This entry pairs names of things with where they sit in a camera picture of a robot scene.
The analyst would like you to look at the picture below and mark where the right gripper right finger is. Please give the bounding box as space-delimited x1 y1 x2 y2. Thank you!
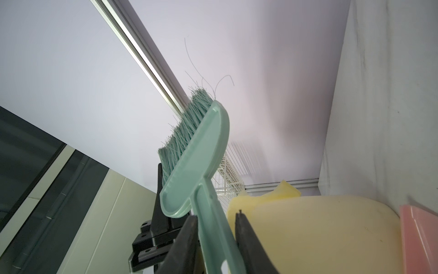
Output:
235 210 279 274

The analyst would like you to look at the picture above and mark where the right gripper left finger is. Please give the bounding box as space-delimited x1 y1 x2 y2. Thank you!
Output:
157 215 198 274

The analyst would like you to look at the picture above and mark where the green hand brush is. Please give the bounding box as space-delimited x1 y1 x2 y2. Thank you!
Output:
158 86 246 274

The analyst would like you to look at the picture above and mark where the pink plastic dustpan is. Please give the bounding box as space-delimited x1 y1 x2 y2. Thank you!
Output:
399 205 438 274

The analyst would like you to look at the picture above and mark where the yellow-lined trash bin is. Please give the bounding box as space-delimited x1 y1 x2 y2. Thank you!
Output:
227 182 403 274

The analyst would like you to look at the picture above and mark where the white wire basket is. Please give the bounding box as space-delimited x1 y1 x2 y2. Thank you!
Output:
212 140 270 212

